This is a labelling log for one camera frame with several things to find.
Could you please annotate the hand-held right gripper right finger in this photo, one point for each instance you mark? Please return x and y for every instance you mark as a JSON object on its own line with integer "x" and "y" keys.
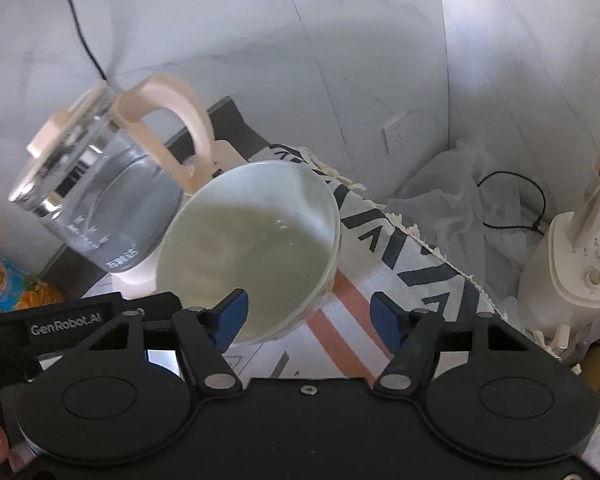
{"x": 386, "y": 321}

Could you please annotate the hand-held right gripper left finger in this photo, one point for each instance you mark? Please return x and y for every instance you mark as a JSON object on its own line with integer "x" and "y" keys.
{"x": 231, "y": 317}

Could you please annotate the white bowl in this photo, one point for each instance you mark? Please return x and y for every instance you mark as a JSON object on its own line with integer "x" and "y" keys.
{"x": 250, "y": 255}

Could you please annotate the patterned fringed cloth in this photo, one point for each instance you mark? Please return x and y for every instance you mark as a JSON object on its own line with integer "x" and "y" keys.
{"x": 410, "y": 285}

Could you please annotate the orange juice bottle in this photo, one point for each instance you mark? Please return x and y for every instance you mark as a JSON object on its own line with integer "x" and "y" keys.
{"x": 15, "y": 285}

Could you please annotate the white plastic sheet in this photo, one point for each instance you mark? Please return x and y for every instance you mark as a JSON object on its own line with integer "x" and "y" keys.
{"x": 445, "y": 200}

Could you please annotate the cream countertop appliance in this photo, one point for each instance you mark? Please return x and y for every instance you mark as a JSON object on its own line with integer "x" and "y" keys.
{"x": 565, "y": 265}

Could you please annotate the white wall socket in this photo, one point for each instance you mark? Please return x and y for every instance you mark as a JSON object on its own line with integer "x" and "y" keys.
{"x": 396, "y": 132}

